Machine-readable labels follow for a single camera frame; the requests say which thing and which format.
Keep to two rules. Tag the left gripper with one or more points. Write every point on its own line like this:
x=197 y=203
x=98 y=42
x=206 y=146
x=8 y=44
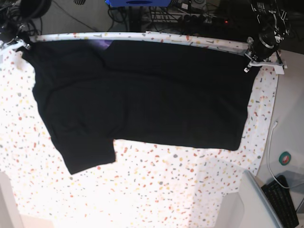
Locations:
x=261 y=48

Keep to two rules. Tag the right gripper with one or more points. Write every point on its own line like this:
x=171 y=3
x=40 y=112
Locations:
x=9 y=37

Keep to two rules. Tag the black t-shirt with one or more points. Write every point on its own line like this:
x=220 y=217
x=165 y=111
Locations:
x=89 y=95

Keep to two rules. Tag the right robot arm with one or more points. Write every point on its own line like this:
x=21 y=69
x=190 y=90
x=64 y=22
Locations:
x=20 y=20

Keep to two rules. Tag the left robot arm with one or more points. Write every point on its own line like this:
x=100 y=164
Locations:
x=273 y=29

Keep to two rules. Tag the green tape roll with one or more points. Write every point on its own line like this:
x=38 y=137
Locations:
x=285 y=158

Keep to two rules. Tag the black keyboard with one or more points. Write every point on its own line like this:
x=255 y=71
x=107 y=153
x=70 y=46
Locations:
x=281 y=201

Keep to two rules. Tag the grey laptop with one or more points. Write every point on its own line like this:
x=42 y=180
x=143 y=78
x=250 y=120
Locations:
x=258 y=212

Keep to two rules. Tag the terrazzo pattern tablecloth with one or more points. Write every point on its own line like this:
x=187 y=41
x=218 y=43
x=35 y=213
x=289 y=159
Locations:
x=148 y=185

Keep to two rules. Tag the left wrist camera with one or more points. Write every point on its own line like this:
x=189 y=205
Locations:
x=280 y=69

